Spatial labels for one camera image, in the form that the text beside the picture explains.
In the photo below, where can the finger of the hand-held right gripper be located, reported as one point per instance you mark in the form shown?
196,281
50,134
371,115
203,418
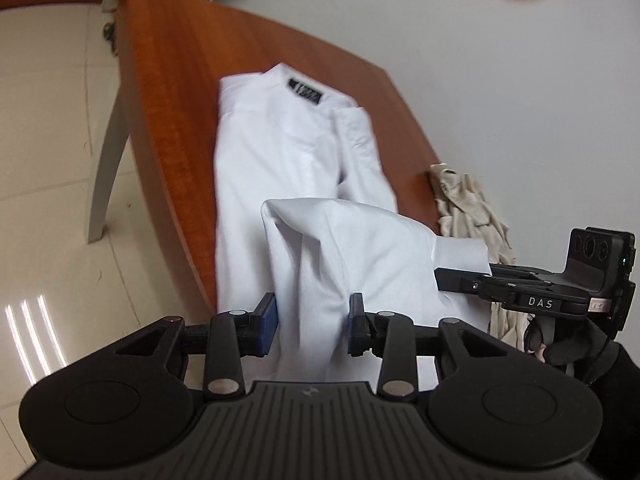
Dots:
460,280

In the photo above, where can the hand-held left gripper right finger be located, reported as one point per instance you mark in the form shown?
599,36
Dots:
356,327

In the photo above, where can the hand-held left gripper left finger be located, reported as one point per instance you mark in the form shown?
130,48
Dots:
267,325

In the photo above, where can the white shirt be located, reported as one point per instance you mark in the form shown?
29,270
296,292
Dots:
280,170

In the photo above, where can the person's right forearm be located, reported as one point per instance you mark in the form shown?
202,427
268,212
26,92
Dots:
620,410

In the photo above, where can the person's right hand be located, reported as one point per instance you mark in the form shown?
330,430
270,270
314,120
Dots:
575,350

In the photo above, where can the beige patterned cloth pile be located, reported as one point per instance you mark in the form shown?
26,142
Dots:
465,205

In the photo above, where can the grey table leg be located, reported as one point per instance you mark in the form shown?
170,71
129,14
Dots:
102,190

